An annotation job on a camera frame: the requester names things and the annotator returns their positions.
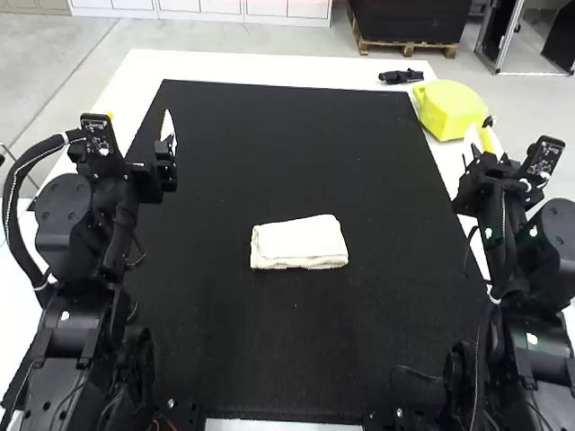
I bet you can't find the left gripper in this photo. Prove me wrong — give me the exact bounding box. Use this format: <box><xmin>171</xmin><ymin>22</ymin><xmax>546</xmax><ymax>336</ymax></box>
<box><xmin>105</xmin><ymin>109</ymin><xmax>181</xmax><ymax>204</ymax></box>

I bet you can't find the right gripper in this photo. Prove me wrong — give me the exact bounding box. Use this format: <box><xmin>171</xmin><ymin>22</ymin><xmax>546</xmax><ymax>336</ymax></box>
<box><xmin>452</xmin><ymin>125</ymin><xmax>523</xmax><ymax>220</ymax></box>

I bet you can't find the pale towel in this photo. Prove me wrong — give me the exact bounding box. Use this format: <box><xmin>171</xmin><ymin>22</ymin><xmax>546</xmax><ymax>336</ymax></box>
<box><xmin>249</xmin><ymin>214</ymin><xmax>350</xmax><ymax>272</ymax></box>

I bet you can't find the yellow plastic case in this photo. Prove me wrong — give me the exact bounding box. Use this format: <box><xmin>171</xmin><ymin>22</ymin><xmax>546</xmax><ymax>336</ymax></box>
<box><xmin>411</xmin><ymin>79</ymin><xmax>490</xmax><ymax>144</ymax></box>

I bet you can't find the black tool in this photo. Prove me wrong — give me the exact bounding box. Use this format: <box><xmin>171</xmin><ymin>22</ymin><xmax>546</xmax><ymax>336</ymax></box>
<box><xmin>378</xmin><ymin>67</ymin><xmax>424</xmax><ymax>85</ymax></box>

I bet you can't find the grey cupboard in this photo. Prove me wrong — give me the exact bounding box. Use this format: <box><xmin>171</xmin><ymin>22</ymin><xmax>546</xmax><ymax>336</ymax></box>
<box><xmin>155</xmin><ymin>0</ymin><xmax>247</xmax><ymax>22</ymax></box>
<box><xmin>244</xmin><ymin>0</ymin><xmax>334</xmax><ymax>27</ymax></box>
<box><xmin>69</xmin><ymin>0</ymin><xmax>157</xmax><ymax>19</ymax></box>

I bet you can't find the black panel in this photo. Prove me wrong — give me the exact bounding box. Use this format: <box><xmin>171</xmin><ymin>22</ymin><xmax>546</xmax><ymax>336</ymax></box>
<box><xmin>540</xmin><ymin>3</ymin><xmax>575</xmax><ymax>73</ymax></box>

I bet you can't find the wooden pallet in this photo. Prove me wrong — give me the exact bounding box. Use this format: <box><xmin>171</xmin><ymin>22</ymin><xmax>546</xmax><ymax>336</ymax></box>
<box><xmin>352</xmin><ymin>8</ymin><xmax>459</xmax><ymax>59</ymax></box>

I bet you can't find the black mat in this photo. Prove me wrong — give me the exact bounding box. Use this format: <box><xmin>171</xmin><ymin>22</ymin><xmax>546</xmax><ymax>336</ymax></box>
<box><xmin>120</xmin><ymin>79</ymin><xmax>493</xmax><ymax>426</ymax></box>

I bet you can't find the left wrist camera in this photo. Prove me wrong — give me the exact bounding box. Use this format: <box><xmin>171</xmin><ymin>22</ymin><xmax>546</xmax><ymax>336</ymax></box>
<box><xmin>67</xmin><ymin>113</ymin><xmax>127</xmax><ymax>176</ymax></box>

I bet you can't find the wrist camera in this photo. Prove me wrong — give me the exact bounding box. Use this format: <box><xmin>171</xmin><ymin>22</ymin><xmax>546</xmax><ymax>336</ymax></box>
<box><xmin>523</xmin><ymin>135</ymin><xmax>566</xmax><ymax>189</ymax></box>
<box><xmin>67</xmin><ymin>113</ymin><xmax>127</xmax><ymax>176</ymax></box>

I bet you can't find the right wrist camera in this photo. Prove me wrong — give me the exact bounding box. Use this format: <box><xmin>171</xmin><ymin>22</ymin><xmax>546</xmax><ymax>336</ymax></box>
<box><xmin>523</xmin><ymin>135</ymin><xmax>566</xmax><ymax>189</ymax></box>

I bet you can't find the black cable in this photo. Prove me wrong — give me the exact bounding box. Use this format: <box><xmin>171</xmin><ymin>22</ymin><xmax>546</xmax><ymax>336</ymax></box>
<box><xmin>2</xmin><ymin>132</ymin><xmax>86</xmax><ymax>293</ymax></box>

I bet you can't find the aluminium frame cart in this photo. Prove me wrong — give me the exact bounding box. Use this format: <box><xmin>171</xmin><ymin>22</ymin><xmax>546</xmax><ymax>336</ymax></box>
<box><xmin>472</xmin><ymin>0</ymin><xmax>575</xmax><ymax>78</ymax></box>

